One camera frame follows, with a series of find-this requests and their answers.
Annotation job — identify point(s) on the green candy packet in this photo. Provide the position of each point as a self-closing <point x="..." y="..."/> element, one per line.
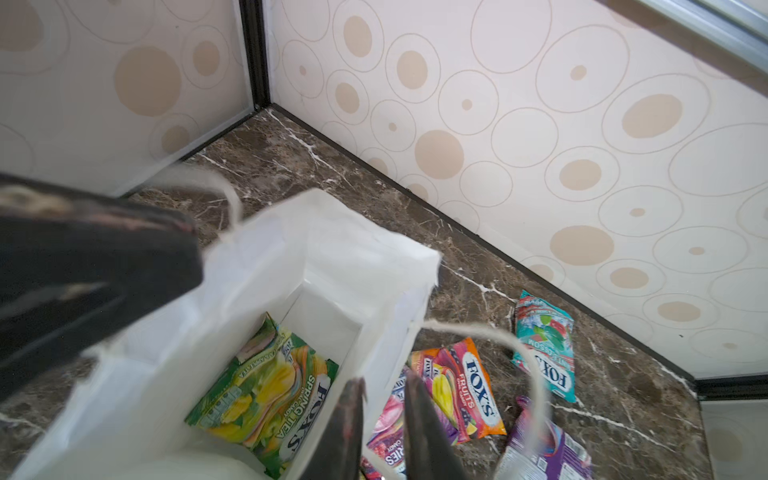
<point x="268" y="397"/>

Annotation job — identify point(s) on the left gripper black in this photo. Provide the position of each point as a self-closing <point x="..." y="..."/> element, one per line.
<point x="77" y="268"/>

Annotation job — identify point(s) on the left black frame post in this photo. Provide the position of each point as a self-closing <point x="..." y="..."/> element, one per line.
<point x="256" y="49"/>

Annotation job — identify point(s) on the pink Fox's berries packet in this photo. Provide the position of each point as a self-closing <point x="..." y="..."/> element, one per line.
<point x="387" y="440"/>

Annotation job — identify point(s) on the right black frame post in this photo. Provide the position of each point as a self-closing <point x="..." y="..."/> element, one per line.
<point x="750" y="387"/>

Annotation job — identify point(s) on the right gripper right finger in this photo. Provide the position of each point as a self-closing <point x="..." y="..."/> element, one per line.
<point x="428" y="454"/>

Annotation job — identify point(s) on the teal Fox's candy packet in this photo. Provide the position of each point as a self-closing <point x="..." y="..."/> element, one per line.
<point x="546" y="331"/>

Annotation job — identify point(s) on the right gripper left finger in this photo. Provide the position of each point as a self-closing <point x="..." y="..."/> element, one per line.
<point x="338" y="454"/>

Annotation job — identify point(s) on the black frame post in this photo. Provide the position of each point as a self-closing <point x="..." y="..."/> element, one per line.
<point x="750" y="387"/>
<point x="256" y="49"/>

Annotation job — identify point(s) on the horizontal aluminium rail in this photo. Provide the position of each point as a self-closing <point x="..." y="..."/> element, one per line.
<point x="739" y="27"/>

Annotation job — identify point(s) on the white paper bag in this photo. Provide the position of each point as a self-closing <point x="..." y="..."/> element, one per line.
<point x="356" y="292"/>

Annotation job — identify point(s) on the orange red Fox's packet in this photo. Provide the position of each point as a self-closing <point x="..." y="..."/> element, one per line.
<point x="460" y="386"/>

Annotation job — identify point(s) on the purple candy packet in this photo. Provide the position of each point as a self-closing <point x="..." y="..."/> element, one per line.
<point x="558" y="455"/>

